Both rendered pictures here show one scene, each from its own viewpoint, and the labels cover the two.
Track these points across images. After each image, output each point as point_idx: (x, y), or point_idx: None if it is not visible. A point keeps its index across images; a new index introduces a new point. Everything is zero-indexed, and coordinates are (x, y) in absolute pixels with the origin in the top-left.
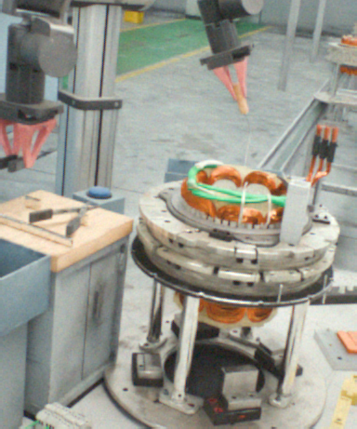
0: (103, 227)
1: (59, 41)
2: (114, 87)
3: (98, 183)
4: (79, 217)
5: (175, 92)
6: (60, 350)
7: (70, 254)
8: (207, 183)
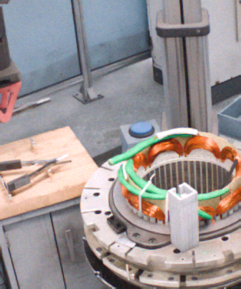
0: (64, 183)
1: None
2: (200, 13)
3: (191, 106)
4: (34, 173)
5: None
6: (27, 277)
7: (6, 208)
8: (180, 152)
